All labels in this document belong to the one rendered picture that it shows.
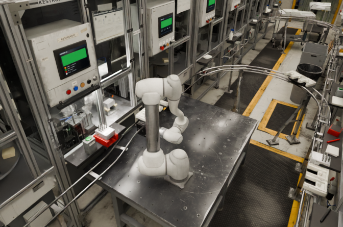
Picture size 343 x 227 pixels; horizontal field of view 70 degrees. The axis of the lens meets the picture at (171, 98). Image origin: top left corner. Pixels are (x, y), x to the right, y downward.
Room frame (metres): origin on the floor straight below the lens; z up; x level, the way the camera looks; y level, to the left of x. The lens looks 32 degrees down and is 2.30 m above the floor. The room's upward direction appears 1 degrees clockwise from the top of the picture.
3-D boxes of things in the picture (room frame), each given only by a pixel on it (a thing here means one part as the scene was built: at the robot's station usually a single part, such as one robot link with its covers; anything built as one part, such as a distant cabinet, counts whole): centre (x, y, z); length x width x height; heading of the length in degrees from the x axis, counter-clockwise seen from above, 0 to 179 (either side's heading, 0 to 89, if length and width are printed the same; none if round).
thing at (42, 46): (1.56, 0.77, 1.60); 0.42 x 0.29 x 0.46; 148
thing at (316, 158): (1.35, -1.15, 0.92); 0.13 x 0.10 x 0.09; 58
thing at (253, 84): (5.59, -2.39, 0.01); 5.85 x 0.59 x 0.01; 148
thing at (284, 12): (6.28, -3.07, 0.48); 0.88 x 0.56 x 0.96; 76
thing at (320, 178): (1.25, -1.09, 0.84); 0.37 x 0.14 x 0.10; 148
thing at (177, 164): (1.35, -0.06, 0.85); 0.18 x 0.16 x 0.22; 95
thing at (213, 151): (1.77, -0.11, 0.66); 1.50 x 1.06 x 0.04; 148
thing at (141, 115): (2.04, 0.19, 0.84); 0.36 x 0.14 x 0.10; 148
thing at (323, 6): (7.15, -4.08, 0.48); 0.84 x 0.58 x 0.97; 156
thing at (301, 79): (2.79, -1.62, 0.84); 0.37 x 0.14 x 0.10; 26
